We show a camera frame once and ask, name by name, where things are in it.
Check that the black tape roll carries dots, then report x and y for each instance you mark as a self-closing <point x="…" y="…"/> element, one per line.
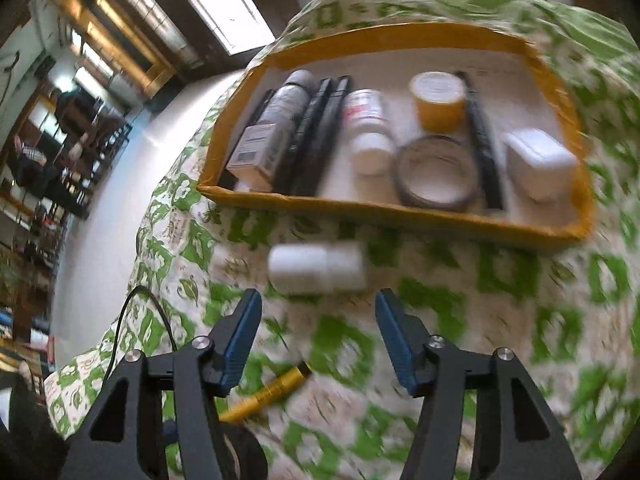
<point x="407" y="180"/>
<point x="240" y="452"/>

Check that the yellow-edged cardboard tray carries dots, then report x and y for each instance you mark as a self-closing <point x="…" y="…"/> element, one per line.
<point x="380" y="210"/>

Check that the yellow pen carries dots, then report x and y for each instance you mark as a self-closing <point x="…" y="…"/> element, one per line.
<point x="270" y="392"/>

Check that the yellow jar white lid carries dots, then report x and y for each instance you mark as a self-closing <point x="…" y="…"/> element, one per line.
<point x="439" y="102"/>

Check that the grey bottle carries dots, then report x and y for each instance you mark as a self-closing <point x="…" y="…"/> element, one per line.
<point x="287" y="100"/>

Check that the white plastic bottle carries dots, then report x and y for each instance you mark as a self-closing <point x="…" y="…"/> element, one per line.
<point x="315" y="270"/>

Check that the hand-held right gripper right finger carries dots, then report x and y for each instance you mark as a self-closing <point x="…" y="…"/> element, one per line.
<point x="396" y="345"/>

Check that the grey medicine box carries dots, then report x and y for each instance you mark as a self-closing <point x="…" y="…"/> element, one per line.
<point x="260" y="152"/>

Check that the dark wooden shelf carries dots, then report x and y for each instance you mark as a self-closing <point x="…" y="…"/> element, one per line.
<point x="65" y="160"/>

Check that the green patterned blanket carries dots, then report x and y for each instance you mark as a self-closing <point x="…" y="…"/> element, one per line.
<point x="500" y="310"/>

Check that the wooden window frame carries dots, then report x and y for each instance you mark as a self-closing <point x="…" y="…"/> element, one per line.
<point x="150" y="25"/>

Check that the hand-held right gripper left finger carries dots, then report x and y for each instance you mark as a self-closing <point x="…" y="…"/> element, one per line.
<point x="242" y="340"/>

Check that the white charger plug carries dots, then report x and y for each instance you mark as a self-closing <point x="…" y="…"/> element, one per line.
<point x="540" y="165"/>

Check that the white bottle red label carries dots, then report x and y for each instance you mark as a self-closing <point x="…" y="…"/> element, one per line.
<point x="369" y="130"/>

